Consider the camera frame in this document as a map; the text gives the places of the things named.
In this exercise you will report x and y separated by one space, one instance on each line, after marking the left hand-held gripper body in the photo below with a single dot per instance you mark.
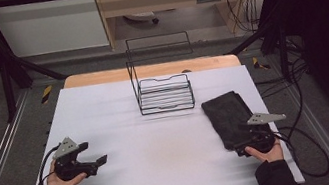
71 167

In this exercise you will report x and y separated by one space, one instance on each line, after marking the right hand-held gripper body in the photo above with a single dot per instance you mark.
262 135

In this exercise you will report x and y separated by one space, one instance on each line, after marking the dark grey towel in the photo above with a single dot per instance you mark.
229 118

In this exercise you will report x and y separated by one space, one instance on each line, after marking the person's right hand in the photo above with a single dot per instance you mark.
269 155

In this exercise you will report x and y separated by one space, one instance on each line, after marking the white table sheet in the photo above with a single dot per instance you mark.
148 149

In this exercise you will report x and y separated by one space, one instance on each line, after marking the yellow black striped tape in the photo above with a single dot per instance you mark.
259 63
47 94

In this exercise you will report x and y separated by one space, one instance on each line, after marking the black metal stand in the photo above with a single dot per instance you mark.
273 40
7 74

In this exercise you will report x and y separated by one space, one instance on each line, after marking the white cabinet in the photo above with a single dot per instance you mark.
50 27

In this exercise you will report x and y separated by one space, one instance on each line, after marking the office chair base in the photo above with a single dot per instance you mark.
143 17

